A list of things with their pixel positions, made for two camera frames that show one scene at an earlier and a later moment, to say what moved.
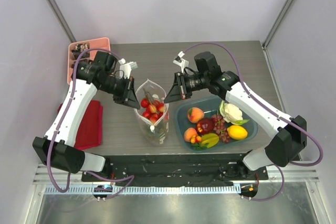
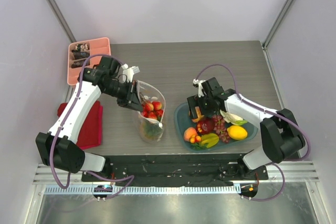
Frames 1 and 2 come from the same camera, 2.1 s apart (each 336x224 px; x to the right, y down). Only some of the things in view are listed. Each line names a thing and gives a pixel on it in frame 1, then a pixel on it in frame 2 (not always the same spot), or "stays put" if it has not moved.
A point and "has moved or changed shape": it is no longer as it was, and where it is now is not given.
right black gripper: (180, 85) to (197, 102)
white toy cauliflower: (231, 114) stays put
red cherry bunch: (154, 109) has moved or changed shape
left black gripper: (128, 96) stays put
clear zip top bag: (153, 115) has moved or changed shape
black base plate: (176, 169) stays put
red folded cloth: (90, 131) stays put
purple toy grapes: (220, 127) stays put
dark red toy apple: (207, 124) stays put
